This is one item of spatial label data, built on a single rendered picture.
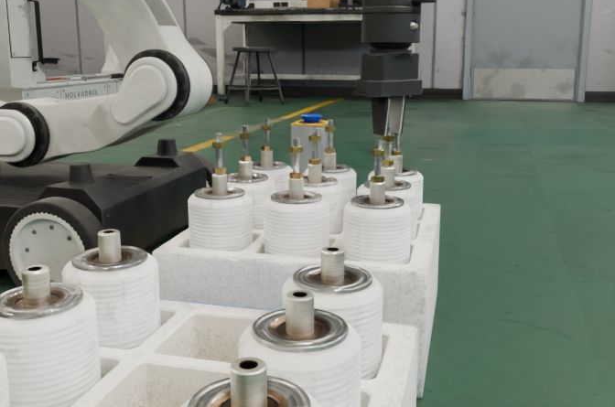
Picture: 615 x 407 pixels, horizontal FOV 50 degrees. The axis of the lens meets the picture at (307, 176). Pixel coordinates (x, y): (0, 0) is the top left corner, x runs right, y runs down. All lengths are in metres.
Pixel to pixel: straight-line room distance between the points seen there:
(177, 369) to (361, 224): 0.36
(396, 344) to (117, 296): 0.28
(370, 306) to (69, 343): 0.26
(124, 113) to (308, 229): 0.56
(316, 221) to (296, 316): 0.43
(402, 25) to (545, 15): 5.06
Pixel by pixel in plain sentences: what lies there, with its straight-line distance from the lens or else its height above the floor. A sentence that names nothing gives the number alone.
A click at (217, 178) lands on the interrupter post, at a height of 0.28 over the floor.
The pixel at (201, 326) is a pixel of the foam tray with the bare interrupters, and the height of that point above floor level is 0.16.
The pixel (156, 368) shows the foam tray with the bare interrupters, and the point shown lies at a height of 0.17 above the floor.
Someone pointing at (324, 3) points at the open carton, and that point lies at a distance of 5.71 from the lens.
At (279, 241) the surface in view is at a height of 0.20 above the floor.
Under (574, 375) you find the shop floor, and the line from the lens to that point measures 1.07.
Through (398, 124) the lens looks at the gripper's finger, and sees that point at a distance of 1.04.
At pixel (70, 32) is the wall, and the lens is 7.35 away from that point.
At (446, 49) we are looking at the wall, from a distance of 6.03.
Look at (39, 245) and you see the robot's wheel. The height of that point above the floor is 0.11.
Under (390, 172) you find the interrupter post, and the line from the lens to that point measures 1.04.
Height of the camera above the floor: 0.47
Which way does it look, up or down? 11 degrees down
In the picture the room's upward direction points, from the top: straight up
